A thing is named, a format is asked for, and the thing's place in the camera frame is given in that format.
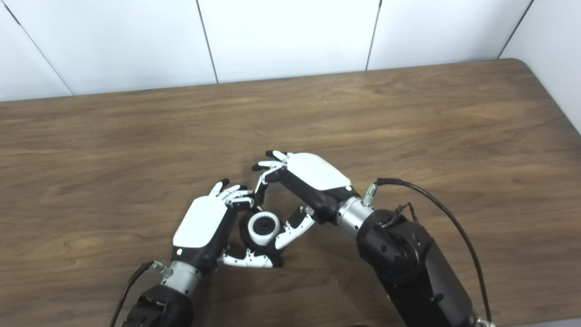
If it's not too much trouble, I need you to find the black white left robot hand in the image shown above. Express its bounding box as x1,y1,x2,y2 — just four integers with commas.
172,178,284,273

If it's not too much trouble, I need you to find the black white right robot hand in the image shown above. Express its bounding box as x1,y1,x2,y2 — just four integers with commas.
252,150,354,250

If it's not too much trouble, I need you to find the white ring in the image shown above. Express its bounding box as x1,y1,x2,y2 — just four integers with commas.
247,211,281,247

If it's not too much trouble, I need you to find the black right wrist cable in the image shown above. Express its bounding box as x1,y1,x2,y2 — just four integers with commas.
363,178,495,327

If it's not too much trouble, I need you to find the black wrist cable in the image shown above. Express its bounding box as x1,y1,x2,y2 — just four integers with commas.
363,178,495,327
109,260,173,327

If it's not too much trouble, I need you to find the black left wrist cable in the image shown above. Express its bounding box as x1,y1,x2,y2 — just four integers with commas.
109,260,173,327

